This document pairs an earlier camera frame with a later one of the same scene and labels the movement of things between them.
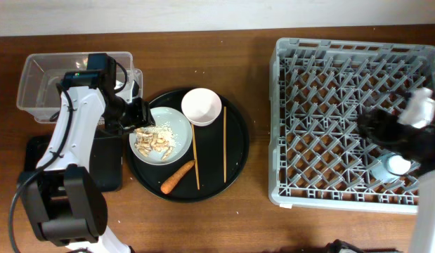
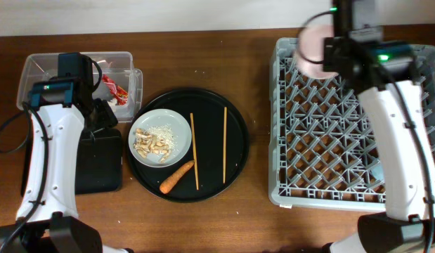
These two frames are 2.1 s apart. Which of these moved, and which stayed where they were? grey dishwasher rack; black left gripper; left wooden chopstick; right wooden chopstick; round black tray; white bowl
Moved: white bowl; black left gripper
Stayed: grey dishwasher rack; right wooden chopstick; round black tray; left wooden chopstick
